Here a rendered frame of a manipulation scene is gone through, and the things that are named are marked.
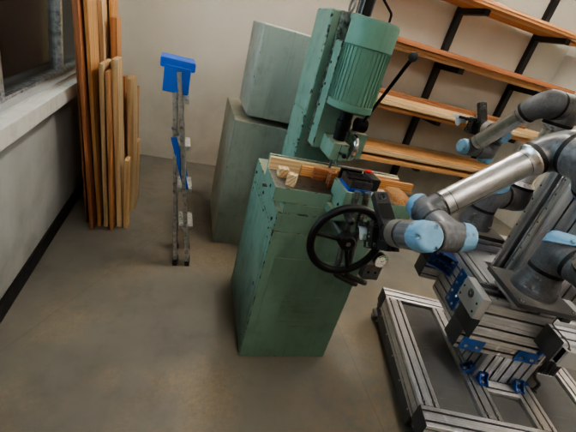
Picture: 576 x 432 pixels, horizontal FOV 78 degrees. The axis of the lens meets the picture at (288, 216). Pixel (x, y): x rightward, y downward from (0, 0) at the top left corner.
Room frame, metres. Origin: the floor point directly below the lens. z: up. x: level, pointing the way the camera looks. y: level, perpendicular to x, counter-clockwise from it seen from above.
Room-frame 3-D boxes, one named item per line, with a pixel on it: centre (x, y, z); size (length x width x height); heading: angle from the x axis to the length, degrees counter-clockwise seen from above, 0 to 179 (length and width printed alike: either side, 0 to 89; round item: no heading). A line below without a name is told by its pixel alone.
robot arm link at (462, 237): (0.84, -0.40, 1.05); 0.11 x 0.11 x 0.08; 18
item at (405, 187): (1.49, -0.25, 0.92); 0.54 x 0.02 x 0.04; 109
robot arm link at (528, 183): (1.67, -1.00, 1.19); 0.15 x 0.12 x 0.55; 109
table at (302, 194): (1.35, -0.19, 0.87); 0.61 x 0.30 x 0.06; 109
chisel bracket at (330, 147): (1.46, -0.11, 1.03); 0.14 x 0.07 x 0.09; 19
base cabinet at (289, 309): (1.55, -0.07, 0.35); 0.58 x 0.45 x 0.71; 19
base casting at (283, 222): (1.56, -0.07, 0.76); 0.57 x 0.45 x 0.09; 19
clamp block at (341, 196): (1.27, -0.22, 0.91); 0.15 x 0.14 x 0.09; 109
